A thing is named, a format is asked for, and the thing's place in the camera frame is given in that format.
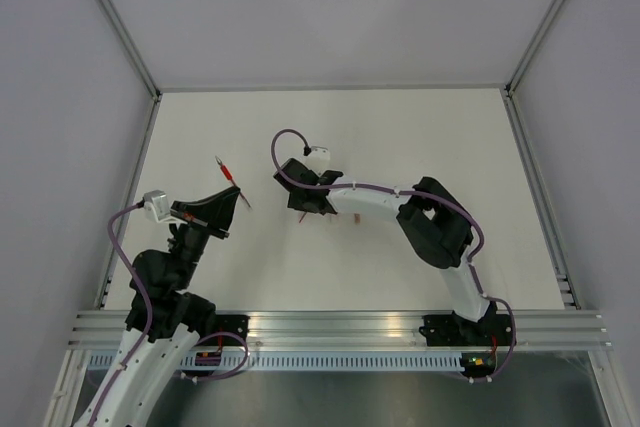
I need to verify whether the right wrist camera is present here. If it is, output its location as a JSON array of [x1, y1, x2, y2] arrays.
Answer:
[[304, 146, 331, 171]]

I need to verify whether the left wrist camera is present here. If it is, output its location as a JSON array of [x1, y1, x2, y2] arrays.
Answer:
[[142, 190, 172, 224]]

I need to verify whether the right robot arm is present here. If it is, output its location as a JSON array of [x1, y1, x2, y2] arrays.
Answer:
[[274, 158, 497, 344]]

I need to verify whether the red gel pen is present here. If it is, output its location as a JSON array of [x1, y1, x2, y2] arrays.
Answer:
[[214, 155, 252, 211]]

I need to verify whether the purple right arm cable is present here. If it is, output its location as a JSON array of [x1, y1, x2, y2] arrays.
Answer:
[[270, 129, 516, 383]]

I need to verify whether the left aluminium frame post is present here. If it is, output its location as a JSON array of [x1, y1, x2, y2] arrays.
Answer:
[[95, 0, 161, 101]]

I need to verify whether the right aluminium frame post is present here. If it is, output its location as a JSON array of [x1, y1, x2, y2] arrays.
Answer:
[[504, 0, 569, 97]]

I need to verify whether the white slotted cable duct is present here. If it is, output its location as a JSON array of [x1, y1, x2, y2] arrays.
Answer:
[[87, 351, 464, 372]]

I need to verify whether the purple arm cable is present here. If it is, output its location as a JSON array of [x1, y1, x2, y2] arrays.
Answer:
[[87, 201, 249, 423], [270, 129, 516, 383]]

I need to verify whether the aluminium mounting rail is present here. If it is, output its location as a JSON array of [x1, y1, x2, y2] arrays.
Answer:
[[67, 310, 613, 352]]

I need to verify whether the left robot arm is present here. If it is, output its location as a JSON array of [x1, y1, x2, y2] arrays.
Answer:
[[76, 186, 248, 426]]

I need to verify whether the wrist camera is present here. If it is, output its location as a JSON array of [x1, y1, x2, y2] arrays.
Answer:
[[142, 190, 172, 224], [304, 146, 331, 171]]

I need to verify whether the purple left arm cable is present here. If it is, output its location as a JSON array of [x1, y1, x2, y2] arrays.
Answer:
[[87, 201, 249, 423]]

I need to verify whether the aluminium frame post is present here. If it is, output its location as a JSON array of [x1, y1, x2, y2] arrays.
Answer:
[[95, 0, 161, 101], [504, 0, 569, 97]]

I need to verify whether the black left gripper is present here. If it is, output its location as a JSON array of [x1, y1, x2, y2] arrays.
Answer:
[[170, 186, 241, 288]]

